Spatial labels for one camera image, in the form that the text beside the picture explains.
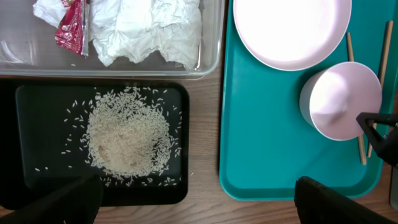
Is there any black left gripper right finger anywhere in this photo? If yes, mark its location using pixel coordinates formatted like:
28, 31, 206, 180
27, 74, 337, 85
294, 176, 397, 224

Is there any pile of rice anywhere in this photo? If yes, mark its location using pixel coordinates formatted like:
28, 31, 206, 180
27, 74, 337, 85
34, 86, 183, 188

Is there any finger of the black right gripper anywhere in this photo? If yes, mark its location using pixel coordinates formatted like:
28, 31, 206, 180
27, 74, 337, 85
356, 112, 397, 167

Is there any white napkin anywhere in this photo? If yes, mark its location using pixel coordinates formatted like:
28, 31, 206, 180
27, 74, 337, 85
33, 0, 202, 70

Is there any teal plastic tray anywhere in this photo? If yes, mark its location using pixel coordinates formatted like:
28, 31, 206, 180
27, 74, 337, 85
219, 0, 397, 201

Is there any grey dishwasher rack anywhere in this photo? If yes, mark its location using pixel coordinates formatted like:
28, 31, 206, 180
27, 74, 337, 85
389, 168, 398, 210

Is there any pink bowl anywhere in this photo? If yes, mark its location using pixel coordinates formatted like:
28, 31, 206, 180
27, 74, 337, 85
299, 62, 382, 141

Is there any red sauce packet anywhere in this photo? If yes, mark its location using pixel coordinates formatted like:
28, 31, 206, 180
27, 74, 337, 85
55, 0, 90, 57

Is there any black tray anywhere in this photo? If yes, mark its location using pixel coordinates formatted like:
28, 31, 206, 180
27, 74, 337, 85
1, 78, 190, 210

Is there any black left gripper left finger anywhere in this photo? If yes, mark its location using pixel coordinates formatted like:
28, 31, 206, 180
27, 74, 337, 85
1, 175, 103, 224

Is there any wooden chopstick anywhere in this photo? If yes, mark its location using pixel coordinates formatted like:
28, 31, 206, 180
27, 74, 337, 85
367, 20, 394, 158
346, 32, 368, 166

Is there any large pink plate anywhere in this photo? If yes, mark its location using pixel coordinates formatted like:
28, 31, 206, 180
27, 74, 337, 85
233, 0, 353, 71

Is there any clear plastic bin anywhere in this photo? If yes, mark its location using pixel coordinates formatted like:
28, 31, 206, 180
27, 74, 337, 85
1, 0, 226, 79

